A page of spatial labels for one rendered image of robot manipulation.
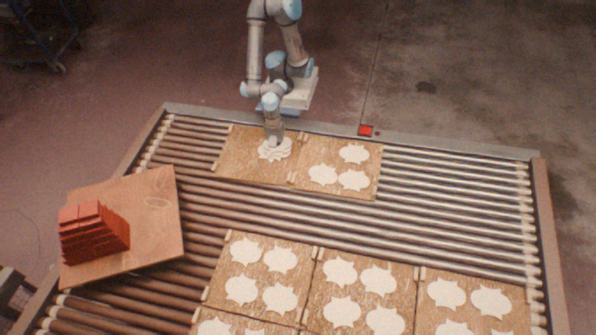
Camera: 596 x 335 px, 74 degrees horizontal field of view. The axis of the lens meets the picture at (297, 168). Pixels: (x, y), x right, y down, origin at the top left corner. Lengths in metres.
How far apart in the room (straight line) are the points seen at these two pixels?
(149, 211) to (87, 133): 2.26
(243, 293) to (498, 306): 0.99
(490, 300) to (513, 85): 2.68
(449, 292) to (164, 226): 1.20
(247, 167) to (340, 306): 0.83
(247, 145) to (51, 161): 2.26
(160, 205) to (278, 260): 0.59
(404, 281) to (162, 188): 1.15
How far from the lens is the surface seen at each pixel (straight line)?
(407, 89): 3.84
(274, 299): 1.67
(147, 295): 1.86
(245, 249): 1.78
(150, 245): 1.81
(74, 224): 1.69
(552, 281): 1.89
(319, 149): 2.07
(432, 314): 1.70
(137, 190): 2.00
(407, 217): 1.88
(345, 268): 1.71
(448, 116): 3.66
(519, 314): 1.80
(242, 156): 2.09
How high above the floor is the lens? 2.51
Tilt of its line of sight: 52 degrees down
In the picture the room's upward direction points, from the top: 7 degrees counter-clockwise
